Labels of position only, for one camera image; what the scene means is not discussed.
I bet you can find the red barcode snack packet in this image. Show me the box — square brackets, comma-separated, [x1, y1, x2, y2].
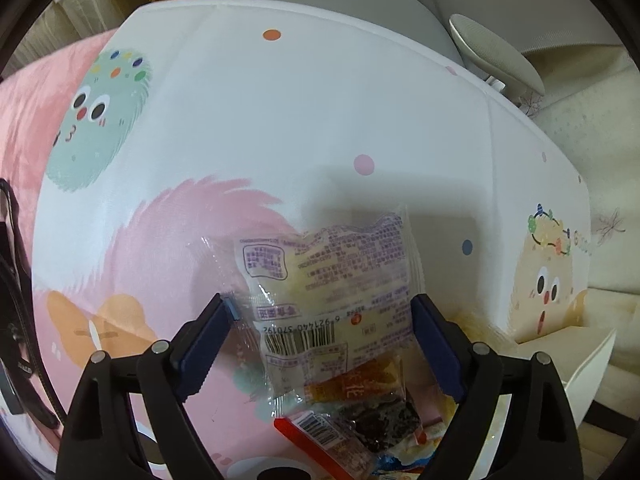
[273, 410, 381, 480]

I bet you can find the black strap bag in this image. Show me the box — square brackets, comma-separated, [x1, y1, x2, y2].
[0, 177, 61, 431]

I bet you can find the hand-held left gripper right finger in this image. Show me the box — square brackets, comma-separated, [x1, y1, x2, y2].
[410, 294, 586, 480]

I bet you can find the pink cushion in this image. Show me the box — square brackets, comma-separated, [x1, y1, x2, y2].
[0, 27, 121, 261]

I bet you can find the clear purple-print snack packet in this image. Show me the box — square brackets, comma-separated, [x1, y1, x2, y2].
[190, 204, 426, 418]

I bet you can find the small orange snack packet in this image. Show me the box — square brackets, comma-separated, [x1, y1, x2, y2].
[305, 355, 406, 403]

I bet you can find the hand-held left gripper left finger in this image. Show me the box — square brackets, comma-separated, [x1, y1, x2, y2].
[59, 292, 236, 480]

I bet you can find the red white printed snack packet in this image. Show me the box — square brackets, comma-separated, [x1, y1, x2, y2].
[415, 395, 458, 448]

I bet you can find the blue snack packet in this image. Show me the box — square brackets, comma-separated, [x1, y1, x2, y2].
[372, 440, 441, 480]

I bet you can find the beige sheer curtain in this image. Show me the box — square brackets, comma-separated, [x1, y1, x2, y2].
[10, 0, 146, 76]

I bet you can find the cream leaf print curtain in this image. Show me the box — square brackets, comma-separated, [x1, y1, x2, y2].
[525, 45, 640, 411]

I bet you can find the white plastic basket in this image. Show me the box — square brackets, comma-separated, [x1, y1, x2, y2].
[515, 327, 617, 423]

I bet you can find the dark snack packet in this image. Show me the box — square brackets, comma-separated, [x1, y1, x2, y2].
[335, 392, 423, 453]

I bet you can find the grey office chair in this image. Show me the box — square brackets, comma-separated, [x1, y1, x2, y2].
[260, 0, 621, 68]

